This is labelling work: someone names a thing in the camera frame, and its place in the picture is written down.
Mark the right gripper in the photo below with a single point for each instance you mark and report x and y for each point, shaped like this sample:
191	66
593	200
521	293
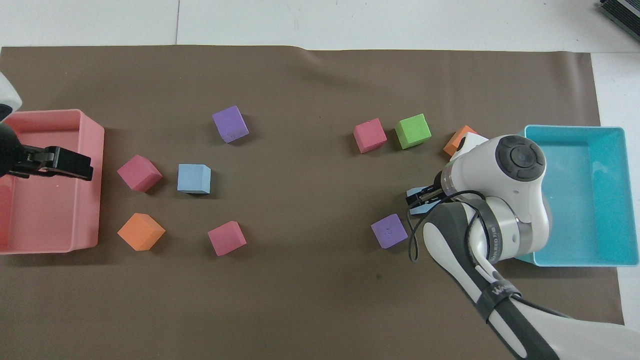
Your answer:
439	185

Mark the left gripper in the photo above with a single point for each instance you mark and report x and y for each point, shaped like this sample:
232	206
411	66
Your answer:
9	150

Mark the light blue foam block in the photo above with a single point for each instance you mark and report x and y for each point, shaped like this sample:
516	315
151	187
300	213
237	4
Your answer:
419	210
193	179

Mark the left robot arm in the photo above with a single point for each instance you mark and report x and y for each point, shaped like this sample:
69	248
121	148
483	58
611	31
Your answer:
7	95

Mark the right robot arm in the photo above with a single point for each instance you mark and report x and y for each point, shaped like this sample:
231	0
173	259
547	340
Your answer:
505	200

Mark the purple foam block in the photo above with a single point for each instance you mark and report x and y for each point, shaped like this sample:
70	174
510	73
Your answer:
389	231
230	124

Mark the orange foam block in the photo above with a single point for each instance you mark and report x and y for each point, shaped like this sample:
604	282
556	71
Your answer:
141	232
456	142

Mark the green foam block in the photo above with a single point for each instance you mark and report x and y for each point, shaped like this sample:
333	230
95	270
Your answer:
413	131

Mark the pink plastic bin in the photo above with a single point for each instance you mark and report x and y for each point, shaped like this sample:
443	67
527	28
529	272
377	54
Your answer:
50	210

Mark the pink foam block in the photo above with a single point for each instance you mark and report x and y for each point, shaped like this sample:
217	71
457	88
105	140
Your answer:
370	136
227	239
139	173

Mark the teal plastic bin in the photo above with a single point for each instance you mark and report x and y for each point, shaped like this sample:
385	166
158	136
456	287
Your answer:
590	200

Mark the black stand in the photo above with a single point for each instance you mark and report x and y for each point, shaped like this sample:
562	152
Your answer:
622	11

